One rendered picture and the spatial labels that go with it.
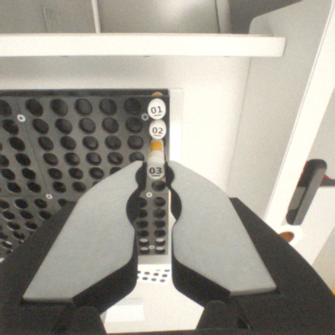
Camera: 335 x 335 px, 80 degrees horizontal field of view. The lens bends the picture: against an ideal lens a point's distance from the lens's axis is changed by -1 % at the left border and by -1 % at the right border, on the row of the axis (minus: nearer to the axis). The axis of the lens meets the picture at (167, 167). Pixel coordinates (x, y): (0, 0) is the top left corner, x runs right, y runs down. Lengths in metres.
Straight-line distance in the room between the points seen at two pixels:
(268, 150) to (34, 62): 0.23
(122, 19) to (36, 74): 0.85
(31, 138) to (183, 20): 0.94
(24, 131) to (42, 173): 0.04
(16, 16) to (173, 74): 0.35
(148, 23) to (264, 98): 0.90
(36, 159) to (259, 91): 0.20
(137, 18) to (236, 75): 0.86
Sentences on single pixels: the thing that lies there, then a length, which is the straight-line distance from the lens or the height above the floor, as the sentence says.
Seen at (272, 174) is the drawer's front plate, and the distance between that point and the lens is 0.18.
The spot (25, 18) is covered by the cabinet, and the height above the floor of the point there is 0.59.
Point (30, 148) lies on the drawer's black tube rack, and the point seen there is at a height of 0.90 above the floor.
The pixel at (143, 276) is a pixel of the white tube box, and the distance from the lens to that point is 0.48.
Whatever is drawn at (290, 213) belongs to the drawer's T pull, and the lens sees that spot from 0.24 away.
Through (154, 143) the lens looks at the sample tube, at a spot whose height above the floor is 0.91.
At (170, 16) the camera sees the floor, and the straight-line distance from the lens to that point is 1.06.
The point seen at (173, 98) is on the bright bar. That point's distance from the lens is 0.21.
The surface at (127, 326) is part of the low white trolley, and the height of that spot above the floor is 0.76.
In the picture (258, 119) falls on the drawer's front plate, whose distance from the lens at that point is 0.20.
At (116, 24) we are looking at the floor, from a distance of 1.07.
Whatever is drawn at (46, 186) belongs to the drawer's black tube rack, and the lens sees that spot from 0.21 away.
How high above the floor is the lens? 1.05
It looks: 60 degrees down
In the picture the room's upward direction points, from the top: 176 degrees clockwise
